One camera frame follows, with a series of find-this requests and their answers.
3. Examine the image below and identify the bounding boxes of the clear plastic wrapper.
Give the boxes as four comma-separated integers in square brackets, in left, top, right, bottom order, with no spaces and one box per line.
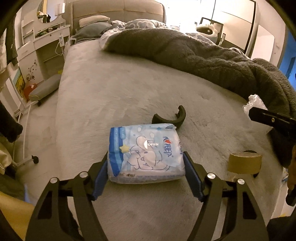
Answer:
[242,94,268,118]

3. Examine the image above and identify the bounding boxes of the brown cardboard tape roll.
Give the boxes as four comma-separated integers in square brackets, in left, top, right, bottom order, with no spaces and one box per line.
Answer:
[227,152,262,175]

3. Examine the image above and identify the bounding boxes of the blue white tissue pack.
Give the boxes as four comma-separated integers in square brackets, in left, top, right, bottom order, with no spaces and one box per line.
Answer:
[107,123,185,184]

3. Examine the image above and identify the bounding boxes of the dark grey fleece blanket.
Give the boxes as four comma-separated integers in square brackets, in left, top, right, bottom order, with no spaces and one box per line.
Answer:
[104,29,295,118]

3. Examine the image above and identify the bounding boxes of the black hanging jacket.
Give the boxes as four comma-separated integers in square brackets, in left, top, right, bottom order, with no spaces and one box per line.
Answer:
[0,103,23,143]

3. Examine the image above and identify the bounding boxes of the white cat litter box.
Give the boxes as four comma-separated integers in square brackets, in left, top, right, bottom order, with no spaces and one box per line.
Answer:
[196,24,218,43]

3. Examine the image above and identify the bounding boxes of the black curved plastic piece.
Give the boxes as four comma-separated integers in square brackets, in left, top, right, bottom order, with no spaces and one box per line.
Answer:
[152,105,187,129]

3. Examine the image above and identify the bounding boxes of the grey plush bed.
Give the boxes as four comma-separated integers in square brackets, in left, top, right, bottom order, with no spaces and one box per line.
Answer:
[56,40,282,240]

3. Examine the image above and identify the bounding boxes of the red toy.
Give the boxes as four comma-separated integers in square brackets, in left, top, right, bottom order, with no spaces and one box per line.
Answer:
[23,84,37,102]

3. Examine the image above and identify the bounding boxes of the grey padded stool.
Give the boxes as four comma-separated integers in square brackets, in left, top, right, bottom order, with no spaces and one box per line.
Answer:
[29,74,61,102]

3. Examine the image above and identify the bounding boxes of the colourful picture book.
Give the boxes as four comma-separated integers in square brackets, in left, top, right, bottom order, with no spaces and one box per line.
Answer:
[13,68,26,99]

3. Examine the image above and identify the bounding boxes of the white dressing table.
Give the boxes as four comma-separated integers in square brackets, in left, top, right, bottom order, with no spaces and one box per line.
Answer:
[17,10,70,85]

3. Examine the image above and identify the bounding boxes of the grey blue pillow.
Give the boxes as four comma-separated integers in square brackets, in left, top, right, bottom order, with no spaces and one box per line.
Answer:
[72,22,111,44]

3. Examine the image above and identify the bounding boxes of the patterned blue white duvet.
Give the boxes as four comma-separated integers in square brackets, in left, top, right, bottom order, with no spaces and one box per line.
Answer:
[99,19,221,55]

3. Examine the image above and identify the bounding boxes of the grey upholstered headboard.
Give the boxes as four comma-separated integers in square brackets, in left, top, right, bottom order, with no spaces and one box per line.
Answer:
[62,0,166,35]

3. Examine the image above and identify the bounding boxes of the cream pillow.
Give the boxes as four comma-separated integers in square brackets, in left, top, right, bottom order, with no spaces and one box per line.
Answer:
[79,15,110,28]

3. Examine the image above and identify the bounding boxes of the round vanity mirror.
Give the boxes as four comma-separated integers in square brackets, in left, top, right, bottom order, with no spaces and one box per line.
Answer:
[37,0,65,23]

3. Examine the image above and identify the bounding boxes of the white table lamp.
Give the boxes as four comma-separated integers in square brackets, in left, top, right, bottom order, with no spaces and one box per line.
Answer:
[55,3,66,16]

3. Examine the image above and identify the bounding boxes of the white charger with cable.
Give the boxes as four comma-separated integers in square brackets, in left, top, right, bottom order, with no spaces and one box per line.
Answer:
[55,35,71,58]

